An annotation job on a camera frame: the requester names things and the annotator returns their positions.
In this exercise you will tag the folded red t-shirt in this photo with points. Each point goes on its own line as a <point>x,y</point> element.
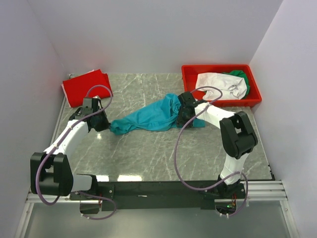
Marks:
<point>78,87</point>

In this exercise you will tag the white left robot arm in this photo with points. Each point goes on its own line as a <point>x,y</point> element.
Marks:
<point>51,173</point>

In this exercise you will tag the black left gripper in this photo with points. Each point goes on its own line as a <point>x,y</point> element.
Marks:
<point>105,125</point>

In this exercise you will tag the teal t-shirt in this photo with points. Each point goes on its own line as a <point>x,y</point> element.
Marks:
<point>160,115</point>

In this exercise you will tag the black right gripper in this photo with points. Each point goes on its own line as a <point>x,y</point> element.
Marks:
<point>180,120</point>

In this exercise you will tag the aluminium frame rail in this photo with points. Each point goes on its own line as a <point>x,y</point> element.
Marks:
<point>263,218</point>

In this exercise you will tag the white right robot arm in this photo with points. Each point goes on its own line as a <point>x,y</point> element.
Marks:
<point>237,135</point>

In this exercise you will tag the crumpled white t-shirt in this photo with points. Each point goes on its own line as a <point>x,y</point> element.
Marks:
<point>232,87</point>

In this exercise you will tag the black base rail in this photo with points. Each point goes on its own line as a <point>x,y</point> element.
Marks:
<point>163,194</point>

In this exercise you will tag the green t-shirt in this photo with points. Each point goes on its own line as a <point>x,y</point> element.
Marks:
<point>242,74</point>

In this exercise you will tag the red plastic bin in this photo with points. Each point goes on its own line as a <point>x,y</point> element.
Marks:
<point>190,74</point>

